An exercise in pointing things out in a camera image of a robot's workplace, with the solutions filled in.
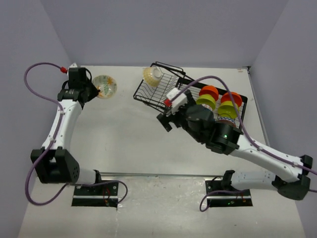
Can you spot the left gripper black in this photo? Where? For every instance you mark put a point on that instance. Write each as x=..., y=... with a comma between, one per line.
x=94, y=92

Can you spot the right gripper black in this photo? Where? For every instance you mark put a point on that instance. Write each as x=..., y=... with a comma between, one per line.
x=165, y=120

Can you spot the floral leaf pattern bowl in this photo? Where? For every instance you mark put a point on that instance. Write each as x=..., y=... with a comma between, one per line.
x=106, y=85

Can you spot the yellow sun pattern bowl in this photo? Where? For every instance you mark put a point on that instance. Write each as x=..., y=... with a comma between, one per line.
x=152, y=76

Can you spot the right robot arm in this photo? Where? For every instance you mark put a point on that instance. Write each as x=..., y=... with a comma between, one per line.
x=288, y=175

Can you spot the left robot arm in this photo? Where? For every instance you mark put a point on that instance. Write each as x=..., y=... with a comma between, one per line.
x=53, y=161

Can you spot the red diamond pattern bowl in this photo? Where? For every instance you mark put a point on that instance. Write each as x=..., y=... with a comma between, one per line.
x=207, y=107

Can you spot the lime green bowl rear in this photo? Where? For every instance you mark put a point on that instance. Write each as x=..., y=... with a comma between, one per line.
x=206, y=99

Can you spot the lime green bowl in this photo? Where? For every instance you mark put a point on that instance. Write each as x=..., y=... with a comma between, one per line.
x=228, y=107
x=206, y=99

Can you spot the orange bowl rear row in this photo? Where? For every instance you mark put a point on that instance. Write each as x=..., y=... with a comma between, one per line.
x=210, y=90

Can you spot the blue zigzag pattern bowl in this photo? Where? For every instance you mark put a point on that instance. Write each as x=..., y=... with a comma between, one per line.
x=226, y=119

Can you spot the lime green bowl front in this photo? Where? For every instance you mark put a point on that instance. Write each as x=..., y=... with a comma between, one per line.
x=228, y=107

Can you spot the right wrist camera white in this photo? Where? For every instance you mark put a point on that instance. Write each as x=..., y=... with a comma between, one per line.
x=175, y=99

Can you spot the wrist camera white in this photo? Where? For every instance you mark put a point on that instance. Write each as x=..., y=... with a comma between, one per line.
x=74, y=65
x=175, y=99

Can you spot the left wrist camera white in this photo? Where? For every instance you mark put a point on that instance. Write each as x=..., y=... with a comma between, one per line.
x=74, y=65

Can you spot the black wire dish rack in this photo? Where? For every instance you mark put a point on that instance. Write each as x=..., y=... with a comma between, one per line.
x=200, y=109

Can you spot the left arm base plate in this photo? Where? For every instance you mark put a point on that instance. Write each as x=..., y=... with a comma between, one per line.
x=96, y=196

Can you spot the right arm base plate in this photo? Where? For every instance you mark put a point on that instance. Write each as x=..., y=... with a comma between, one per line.
x=223, y=199

